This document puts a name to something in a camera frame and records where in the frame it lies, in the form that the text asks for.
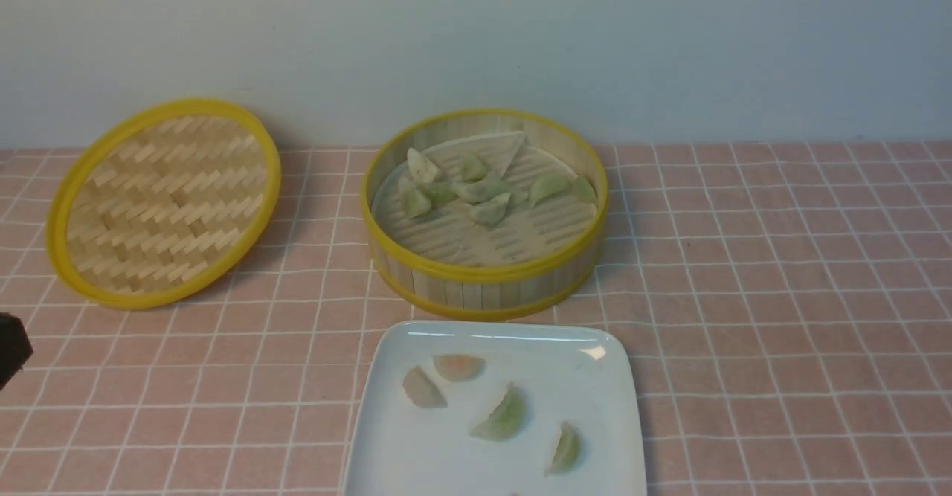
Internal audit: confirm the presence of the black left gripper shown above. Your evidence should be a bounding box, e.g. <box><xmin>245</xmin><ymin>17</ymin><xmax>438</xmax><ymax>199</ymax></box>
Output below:
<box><xmin>0</xmin><ymin>313</ymin><xmax>33</xmax><ymax>390</ymax></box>

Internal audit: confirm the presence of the green dumpling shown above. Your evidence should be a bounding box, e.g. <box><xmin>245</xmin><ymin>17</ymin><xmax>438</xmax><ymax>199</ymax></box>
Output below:
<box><xmin>528</xmin><ymin>173</ymin><xmax>571</xmax><ymax>208</ymax></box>
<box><xmin>571</xmin><ymin>175</ymin><xmax>599</xmax><ymax>205</ymax></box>
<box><xmin>469</xmin><ymin>383</ymin><xmax>527</xmax><ymax>442</ymax></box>
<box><xmin>469</xmin><ymin>193</ymin><xmax>512</xmax><ymax>226</ymax></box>
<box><xmin>544</xmin><ymin>422</ymin><xmax>582</xmax><ymax>477</ymax></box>

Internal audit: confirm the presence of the pale pink dumpling on plate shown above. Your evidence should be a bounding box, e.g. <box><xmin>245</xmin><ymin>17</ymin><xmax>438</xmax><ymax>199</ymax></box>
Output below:
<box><xmin>402</xmin><ymin>365</ymin><xmax>448</xmax><ymax>409</ymax></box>

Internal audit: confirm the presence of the green dumpling on plate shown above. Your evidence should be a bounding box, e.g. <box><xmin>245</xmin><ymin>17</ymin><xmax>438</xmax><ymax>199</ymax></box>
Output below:
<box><xmin>469</xmin><ymin>383</ymin><xmax>527</xmax><ymax>442</ymax></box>

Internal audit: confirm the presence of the woven bamboo steamer lid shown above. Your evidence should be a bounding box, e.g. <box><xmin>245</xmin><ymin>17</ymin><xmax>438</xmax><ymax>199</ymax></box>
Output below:
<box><xmin>45</xmin><ymin>97</ymin><xmax>282</xmax><ymax>310</ymax></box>

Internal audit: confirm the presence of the pale dumpling in steamer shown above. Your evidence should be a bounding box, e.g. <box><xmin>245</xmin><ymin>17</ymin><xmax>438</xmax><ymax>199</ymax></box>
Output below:
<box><xmin>407</xmin><ymin>147</ymin><xmax>443</xmax><ymax>185</ymax></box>

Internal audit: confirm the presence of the bamboo steamer basket yellow rim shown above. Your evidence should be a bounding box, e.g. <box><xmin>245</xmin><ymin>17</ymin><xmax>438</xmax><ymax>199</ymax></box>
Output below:
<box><xmin>361</xmin><ymin>109</ymin><xmax>610</xmax><ymax>322</ymax></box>

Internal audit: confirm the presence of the pink checkered tablecloth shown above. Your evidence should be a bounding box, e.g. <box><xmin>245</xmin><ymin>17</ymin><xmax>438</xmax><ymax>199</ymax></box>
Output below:
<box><xmin>1</xmin><ymin>141</ymin><xmax>950</xmax><ymax>495</ymax></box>

